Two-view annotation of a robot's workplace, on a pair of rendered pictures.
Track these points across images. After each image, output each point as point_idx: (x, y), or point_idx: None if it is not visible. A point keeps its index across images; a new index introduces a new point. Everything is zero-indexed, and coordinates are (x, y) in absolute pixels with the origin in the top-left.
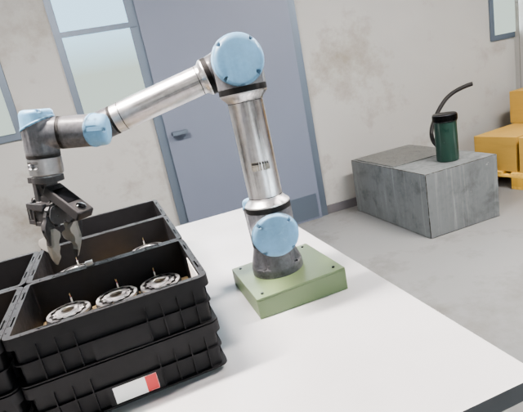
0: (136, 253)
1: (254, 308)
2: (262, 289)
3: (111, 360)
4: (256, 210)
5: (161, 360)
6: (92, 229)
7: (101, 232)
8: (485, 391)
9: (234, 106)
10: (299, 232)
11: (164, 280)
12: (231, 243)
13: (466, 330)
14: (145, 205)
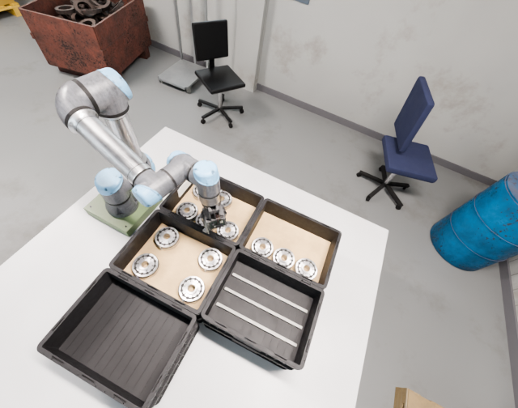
0: (183, 217)
1: (156, 206)
2: None
3: None
4: (146, 158)
5: None
6: (111, 385)
7: (153, 292)
8: (177, 133)
9: (126, 114)
10: (27, 248)
11: (187, 206)
12: (48, 297)
13: (149, 141)
14: (51, 351)
